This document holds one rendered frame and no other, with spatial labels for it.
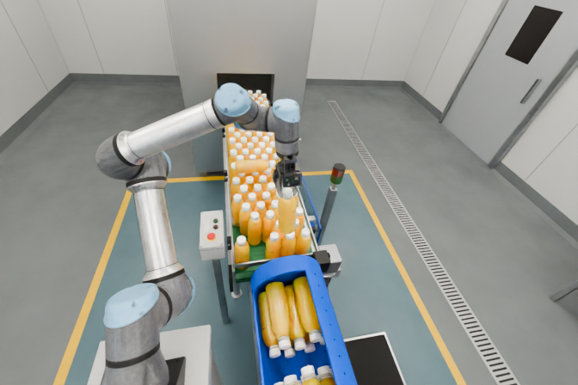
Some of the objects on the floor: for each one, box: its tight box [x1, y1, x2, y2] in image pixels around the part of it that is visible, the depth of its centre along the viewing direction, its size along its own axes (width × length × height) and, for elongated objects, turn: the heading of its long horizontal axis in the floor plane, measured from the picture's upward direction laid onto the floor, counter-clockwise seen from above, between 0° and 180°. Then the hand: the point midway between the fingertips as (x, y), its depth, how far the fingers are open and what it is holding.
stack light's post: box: [317, 186, 337, 247], centre depth 183 cm, size 4×4×110 cm
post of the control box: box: [212, 259, 229, 324], centre depth 159 cm, size 4×4×100 cm
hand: (287, 192), depth 96 cm, fingers closed on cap, 4 cm apart
